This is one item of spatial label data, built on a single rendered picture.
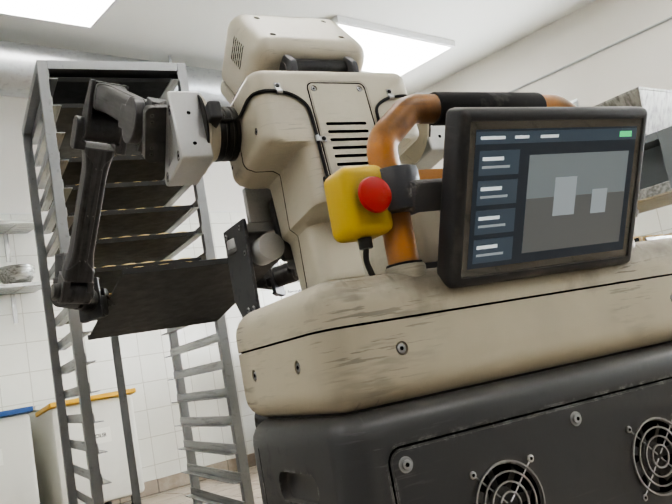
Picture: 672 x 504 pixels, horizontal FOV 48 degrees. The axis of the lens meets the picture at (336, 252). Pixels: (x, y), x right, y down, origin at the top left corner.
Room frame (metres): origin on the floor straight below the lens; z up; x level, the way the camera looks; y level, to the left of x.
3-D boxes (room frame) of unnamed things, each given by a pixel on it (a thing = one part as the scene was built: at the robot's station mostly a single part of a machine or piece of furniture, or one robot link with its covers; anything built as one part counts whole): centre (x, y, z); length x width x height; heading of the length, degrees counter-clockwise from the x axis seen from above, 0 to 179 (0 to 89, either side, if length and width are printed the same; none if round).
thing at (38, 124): (2.54, 0.93, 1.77); 0.64 x 0.03 x 0.03; 28
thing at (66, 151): (2.64, 0.76, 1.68); 0.60 x 0.40 x 0.02; 28
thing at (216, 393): (2.72, 0.58, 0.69); 0.64 x 0.03 x 0.03; 28
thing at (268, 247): (1.28, 0.04, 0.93); 0.28 x 0.16 x 0.22; 118
